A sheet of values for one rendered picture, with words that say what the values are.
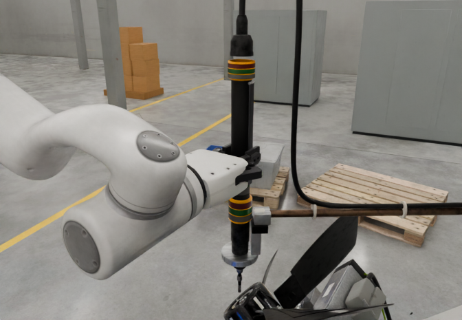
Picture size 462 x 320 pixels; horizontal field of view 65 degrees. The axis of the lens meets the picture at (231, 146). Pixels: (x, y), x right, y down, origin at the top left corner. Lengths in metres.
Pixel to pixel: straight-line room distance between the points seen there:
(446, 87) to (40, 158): 5.97
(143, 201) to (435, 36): 5.85
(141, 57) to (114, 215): 8.43
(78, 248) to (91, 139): 0.12
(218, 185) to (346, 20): 12.41
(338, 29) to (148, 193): 12.58
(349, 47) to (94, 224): 12.58
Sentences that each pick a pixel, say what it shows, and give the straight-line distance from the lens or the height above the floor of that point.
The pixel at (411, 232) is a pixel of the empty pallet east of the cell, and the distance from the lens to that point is 3.55.
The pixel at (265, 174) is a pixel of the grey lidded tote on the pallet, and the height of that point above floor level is 0.32.
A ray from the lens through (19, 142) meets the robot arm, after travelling 0.48.
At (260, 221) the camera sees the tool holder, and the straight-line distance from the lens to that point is 0.68.
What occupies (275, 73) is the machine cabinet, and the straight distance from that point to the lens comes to 8.07.
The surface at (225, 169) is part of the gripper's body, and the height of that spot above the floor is 1.65.
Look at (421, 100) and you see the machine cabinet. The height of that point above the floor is 0.65.
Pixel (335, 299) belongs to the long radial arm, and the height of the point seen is 1.14.
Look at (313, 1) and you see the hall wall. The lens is 13.03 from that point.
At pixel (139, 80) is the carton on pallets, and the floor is 0.42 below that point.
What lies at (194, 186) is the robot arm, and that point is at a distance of 0.47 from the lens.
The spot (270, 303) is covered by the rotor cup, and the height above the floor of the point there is 1.24.
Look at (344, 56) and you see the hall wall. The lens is 12.89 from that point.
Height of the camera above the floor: 1.86
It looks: 20 degrees down
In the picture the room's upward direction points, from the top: straight up
